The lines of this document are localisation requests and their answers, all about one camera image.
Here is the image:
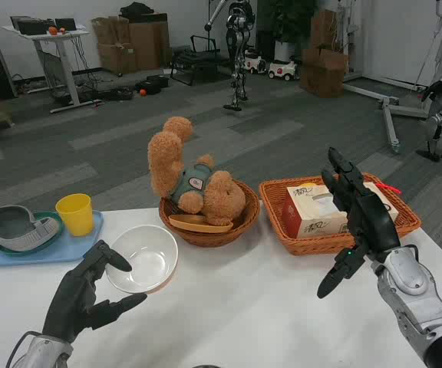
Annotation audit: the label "red string tag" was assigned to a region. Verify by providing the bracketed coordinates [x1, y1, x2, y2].
[376, 182, 402, 195]

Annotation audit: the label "white robot gantry frame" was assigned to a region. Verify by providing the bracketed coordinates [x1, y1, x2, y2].
[341, 0, 442, 154]

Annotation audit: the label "orange plastic plate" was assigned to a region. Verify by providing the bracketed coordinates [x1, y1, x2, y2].
[168, 213, 234, 233]

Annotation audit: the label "black bag on boxes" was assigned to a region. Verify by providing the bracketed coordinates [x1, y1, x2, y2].
[119, 2, 155, 22]

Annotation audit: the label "open cardboard box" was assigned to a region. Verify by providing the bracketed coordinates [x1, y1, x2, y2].
[299, 46, 349, 99]

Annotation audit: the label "red white tissue box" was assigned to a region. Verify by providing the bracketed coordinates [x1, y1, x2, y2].
[281, 185, 400, 239]

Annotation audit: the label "green potted plant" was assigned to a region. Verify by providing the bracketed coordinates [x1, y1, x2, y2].
[256, 0, 318, 64]

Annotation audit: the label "standing black silver humanoid robot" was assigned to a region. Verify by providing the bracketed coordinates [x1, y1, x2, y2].
[204, 0, 255, 112]

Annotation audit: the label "white toy car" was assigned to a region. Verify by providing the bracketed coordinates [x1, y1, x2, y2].
[268, 57, 299, 81]
[243, 49, 270, 74]

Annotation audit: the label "tall cardboard box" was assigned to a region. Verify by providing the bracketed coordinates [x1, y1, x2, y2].
[311, 9, 339, 51]

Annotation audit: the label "yellow plastic cup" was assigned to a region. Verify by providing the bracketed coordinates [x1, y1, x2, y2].
[54, 193, 94, 238]

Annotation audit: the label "black case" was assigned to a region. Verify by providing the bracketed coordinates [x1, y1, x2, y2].
[16, 18, 56, 35]

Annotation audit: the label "black floor bags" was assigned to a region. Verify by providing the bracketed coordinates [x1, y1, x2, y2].
[134, 75, 170, 95]

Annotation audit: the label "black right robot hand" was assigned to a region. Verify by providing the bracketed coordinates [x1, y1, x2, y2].
[316, 146, 401, 300]

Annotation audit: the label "black folding bench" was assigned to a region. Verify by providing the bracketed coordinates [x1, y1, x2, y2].
[170, 34, 232, 86]

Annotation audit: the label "white standing desk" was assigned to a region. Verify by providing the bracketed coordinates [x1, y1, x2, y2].
[2, 23, 103, 114]

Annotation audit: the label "white plastic bowl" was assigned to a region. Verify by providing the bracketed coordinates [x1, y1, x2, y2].
[105, 225, 179, 295]

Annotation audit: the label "brown teddy bear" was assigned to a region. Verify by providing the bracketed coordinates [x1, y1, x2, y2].
[147, 116, 246, 226]

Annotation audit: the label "stack of cardboard boxes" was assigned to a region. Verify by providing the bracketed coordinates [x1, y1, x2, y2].
[91, 13, 173, 74]

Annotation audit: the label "rectangular wicker basket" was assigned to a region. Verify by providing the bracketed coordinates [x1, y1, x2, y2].
[258, 172, 422, 257]

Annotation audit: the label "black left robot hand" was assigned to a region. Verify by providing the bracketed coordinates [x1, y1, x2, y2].
[42, 240, 148, 344]

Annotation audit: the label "round wicker basket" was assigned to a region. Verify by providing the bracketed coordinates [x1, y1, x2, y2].
[158, 179, 261, 248]

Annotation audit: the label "grey bowl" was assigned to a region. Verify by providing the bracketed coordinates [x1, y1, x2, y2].
[0, 205, 61, 253]

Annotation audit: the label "light blue plastic tray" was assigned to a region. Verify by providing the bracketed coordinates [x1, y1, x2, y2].
[0, 209, 104, 268]

